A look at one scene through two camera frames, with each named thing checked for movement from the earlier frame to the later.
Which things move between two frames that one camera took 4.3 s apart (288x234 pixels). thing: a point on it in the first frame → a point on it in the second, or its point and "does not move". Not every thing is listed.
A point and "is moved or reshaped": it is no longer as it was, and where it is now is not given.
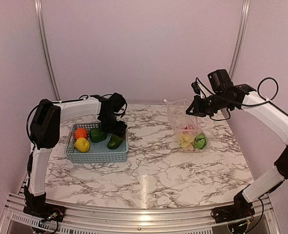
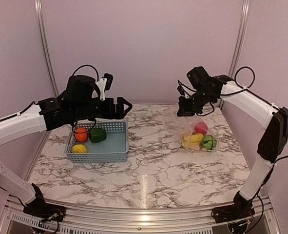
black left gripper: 119,130 → 119,114
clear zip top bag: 183,119 is moved or reshaped
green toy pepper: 96,135 does not move
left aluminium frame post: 40,24 does not move
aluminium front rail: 122,220 does not move
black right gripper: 198,110 → 184,110
